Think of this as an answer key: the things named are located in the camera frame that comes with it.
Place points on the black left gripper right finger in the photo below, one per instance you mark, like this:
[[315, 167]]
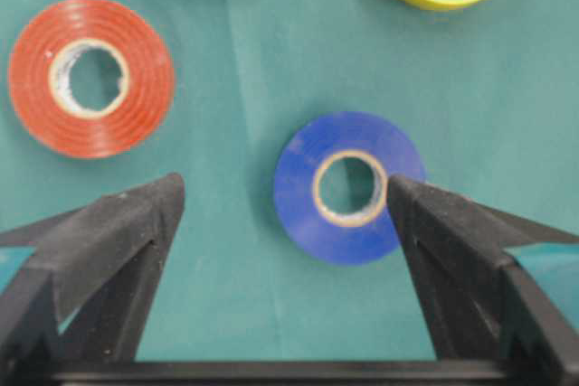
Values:
[[488, 317]]

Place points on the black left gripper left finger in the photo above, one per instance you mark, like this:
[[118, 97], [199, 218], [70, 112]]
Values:
[[89, 277]]

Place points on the blue tape roll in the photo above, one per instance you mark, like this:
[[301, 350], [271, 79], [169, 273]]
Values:
[[353, 238]]

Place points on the red tape roll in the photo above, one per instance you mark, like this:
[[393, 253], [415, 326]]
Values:
[[39, 78]]

